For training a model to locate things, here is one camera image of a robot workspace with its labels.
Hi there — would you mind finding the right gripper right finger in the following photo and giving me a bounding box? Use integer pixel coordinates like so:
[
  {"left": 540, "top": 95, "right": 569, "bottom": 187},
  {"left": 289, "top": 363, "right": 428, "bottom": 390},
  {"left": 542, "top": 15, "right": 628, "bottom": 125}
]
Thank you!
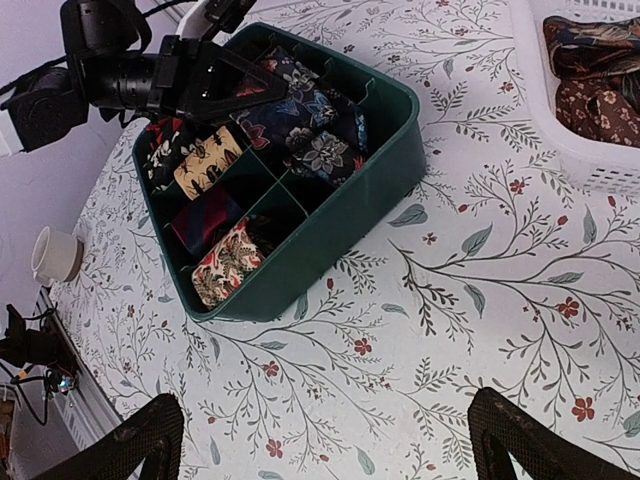
[{"left": 467, "top": 387, "right": 635, "bottom": 480}]

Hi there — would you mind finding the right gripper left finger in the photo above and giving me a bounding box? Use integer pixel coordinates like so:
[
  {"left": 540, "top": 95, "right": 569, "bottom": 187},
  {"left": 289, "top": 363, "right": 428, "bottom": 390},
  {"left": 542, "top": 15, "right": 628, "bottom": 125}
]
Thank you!
[{"left": 37, "top": 393, "right": 184, "bottom": 480}]

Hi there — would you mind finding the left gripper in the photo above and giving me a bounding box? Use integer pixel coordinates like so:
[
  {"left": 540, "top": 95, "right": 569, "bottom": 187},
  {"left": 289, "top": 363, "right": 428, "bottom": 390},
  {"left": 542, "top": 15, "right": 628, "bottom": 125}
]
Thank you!
[{"left": 149, "top": 35, "right": 288, "bottom": 125}]

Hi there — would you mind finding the dark floral necktie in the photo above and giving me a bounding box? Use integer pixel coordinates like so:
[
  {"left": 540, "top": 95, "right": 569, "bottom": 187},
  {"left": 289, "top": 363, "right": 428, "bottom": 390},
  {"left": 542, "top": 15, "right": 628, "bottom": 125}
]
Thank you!
[{"left": 230, "top": 46, "right": 369, "bottom": 188}]

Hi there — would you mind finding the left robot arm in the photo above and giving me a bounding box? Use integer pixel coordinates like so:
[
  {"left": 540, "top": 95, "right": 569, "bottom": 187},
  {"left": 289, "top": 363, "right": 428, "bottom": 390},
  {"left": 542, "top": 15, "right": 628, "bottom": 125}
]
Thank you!
[{"left": 1, "top": 1, "right": 287, "bottom": 157}]

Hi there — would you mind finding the yellow striped rolled tie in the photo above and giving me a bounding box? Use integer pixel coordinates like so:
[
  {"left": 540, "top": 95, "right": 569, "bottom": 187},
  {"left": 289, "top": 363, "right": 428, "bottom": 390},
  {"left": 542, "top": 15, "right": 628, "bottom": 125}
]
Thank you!
[{"left": 174, "top": 126, "right": 243, "bottom": 200}]

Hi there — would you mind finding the white dotted black rolled tie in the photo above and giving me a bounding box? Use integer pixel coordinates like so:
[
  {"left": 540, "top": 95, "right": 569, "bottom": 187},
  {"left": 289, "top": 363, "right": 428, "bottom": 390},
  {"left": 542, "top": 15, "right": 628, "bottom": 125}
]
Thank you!
[{"left": 143, "top": 118, "right": 197, "bottom": 189}]

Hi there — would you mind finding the green divided organizer box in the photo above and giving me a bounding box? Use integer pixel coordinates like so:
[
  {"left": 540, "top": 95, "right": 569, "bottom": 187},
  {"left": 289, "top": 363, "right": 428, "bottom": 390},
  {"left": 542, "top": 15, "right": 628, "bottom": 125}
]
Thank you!
[{"left": 132, "top": 23, "right": 426, "bottom": 323}]

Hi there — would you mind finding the dark maroon rolled tie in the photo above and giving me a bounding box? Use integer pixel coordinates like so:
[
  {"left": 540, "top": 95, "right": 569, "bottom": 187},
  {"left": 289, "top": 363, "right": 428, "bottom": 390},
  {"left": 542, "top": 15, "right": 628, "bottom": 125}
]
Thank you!
[{"left": 171, "top": 184, "right": 244, "bottom": 257}]

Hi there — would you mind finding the floral patterned table mat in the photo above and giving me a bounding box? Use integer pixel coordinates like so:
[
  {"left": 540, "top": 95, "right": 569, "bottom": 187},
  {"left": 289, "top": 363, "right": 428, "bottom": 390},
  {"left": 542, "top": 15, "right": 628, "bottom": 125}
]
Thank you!
[{"left": 51, "top": 1, "right": 639, "bottom": 479}]

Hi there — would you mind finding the cream ceramic mug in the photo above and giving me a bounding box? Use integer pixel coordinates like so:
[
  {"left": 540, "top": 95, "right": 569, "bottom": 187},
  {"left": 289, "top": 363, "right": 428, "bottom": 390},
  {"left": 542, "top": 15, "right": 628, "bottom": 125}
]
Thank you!
[{"left": 31, "top": 226, "right": 84, "bottom": 288}]

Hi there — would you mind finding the white plastic basket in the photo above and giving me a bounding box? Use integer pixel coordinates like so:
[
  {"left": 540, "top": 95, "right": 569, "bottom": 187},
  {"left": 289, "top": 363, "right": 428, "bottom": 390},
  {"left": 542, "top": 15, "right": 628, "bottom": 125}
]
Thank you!
[{"left": 508, "top": 1, "right": 639, "bottom": 196}]

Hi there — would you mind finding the brown patterned necktie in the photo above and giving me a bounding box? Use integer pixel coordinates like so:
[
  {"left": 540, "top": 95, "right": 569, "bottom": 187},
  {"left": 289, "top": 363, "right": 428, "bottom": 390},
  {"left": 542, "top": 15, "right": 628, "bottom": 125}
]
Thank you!
[{"left": 543, "top": 16, "right": 639, "bottom": 148}]

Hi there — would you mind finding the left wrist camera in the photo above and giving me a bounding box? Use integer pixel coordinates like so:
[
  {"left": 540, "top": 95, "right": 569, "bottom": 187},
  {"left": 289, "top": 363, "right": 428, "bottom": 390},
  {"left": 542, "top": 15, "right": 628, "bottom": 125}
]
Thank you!
[{"left": 176, "top": 0, "right": 256, "bottom": 40}]

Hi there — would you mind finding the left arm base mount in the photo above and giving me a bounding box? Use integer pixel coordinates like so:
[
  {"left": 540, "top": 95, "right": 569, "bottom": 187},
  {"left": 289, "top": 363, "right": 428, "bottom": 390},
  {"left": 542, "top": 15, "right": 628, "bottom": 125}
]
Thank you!
[{"left": 0, "top": 302, "right": 81, "bottom": 426}]

